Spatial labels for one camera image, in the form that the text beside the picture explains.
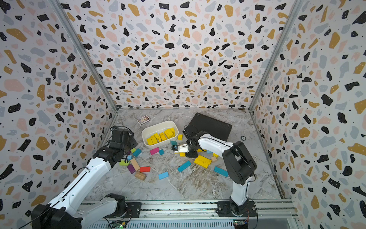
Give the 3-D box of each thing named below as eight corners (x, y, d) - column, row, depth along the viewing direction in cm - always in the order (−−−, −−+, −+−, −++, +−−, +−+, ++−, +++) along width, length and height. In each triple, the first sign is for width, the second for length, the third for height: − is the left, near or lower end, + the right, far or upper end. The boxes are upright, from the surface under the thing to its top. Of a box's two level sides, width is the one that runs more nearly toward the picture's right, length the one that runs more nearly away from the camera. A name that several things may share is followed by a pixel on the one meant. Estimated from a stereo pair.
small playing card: (140, 125, 113) (139, 123, 111) (137, 121, 115) (136, 119, 113) (150, 120, 116) (149, 118, 114) (147, 117, 119) (147, 114, 117)
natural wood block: (135, 177, 87) (133, 175, 85) (138, 172, 89) (137, 170, 87) (143, 181, 85) (142, 179, 83) (147, 176, 88) (146, 174, 85)
